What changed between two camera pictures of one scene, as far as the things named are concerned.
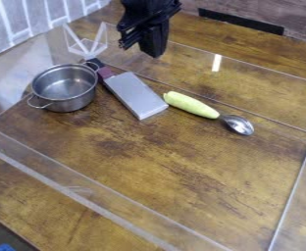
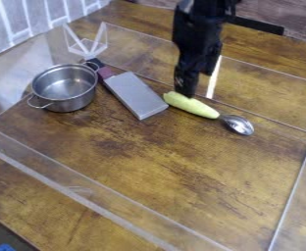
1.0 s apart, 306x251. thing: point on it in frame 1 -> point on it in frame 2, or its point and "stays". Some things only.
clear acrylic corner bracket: (87, 47) stays
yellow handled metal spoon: (233, 122) stays
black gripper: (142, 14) -> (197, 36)
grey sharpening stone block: (134, 93) stays
